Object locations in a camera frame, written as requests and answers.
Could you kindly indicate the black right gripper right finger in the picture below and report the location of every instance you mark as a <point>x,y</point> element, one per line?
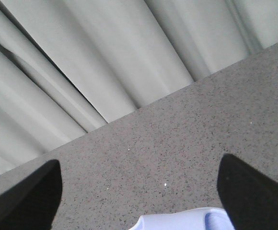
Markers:
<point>249,197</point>

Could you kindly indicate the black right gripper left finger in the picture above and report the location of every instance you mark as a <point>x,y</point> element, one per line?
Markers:
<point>33,202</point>

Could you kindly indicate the light blue slipper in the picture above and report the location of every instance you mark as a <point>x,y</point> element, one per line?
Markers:
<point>204,218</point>

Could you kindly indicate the grey-white curtain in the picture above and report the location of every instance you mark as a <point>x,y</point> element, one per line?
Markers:
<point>68,67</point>

